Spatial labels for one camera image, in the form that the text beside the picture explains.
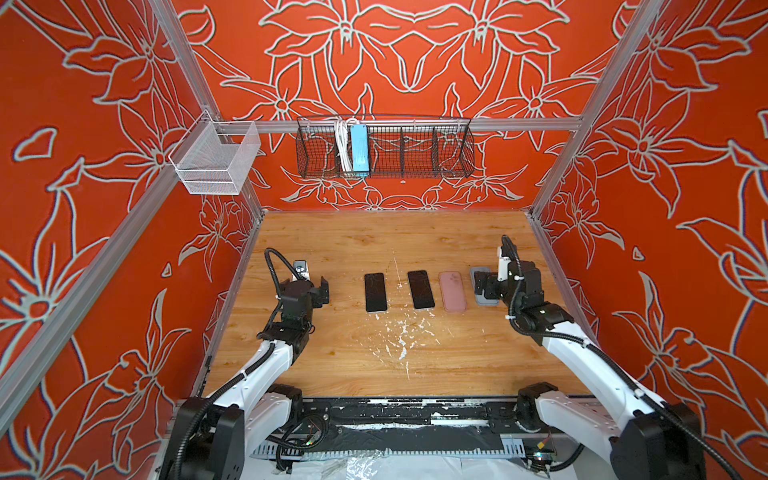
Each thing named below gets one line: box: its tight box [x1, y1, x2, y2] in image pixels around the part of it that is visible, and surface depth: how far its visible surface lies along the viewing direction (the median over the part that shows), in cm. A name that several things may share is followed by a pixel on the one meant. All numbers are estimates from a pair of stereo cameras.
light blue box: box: [350, 124, 369, 172], surface depth 91 cm
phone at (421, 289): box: [408, 270, 435, 309], surface depth 100 cm
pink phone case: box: [438, 271, 467, 313], surface depth 99 cm
